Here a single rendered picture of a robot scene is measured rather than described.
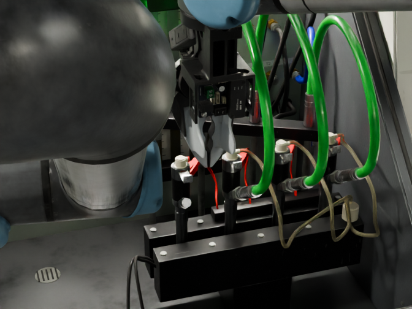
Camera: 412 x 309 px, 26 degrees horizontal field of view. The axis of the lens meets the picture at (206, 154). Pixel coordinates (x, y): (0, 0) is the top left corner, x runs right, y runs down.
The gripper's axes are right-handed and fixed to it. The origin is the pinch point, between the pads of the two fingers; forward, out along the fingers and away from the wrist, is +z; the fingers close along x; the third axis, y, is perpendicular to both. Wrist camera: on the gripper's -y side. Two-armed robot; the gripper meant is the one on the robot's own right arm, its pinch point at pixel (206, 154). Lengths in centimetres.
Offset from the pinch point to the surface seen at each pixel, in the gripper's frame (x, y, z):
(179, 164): 1.3, -17.7, 12.0
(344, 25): 25.3, -16.0, -7.8
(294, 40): 31, -46, 8
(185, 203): 1.4, -15.2, 17.5
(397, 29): 37.1, -21.8, -3.5
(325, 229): 24.0, -14.0, 26.0
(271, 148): 9.7, -2.5, 2.1
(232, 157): 9.5, -17.7, 12.2
